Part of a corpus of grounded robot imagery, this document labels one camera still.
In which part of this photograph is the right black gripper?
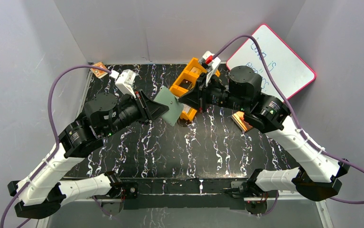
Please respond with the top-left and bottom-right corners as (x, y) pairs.
(178, 72), (248, 114)

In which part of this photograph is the yellow three-compartment bin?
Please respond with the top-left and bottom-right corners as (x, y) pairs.
(169, 58), (206, 122)

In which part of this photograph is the green card holder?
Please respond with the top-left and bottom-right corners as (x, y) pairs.
(154, 85), (184, 126)

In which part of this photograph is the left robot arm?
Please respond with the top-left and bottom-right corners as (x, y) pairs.
(8, 90), (171, 219)

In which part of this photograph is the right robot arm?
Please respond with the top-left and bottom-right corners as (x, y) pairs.
(179, 66), (349, 201)

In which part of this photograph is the black card stack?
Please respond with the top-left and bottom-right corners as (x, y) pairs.
(180, 80), (192, 90)

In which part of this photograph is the small orange card box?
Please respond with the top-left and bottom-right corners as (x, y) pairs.
(90, 62), (109, 79)

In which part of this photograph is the orange book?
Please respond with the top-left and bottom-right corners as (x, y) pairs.
(232, 112), (253, 133)

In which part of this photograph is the pink-framed whiteboard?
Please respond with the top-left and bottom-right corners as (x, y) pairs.
(226, 24), (317, 99)

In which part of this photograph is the black mounting plate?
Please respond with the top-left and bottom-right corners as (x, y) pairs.
(92, 178), (278, 215)

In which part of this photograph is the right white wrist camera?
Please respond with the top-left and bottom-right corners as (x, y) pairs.
(198, 51), (221, 87)

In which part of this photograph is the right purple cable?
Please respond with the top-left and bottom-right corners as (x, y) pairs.
(205, 34), (364, 217)

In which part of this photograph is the purple cable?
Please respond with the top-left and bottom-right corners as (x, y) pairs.
(0, 65), (120, 228)
(205, 34), (364, 217)

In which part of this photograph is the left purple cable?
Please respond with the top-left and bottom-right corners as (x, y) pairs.
(0, 65), (120, 228)

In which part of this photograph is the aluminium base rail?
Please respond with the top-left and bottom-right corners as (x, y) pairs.
(43, 179), (327, 203)

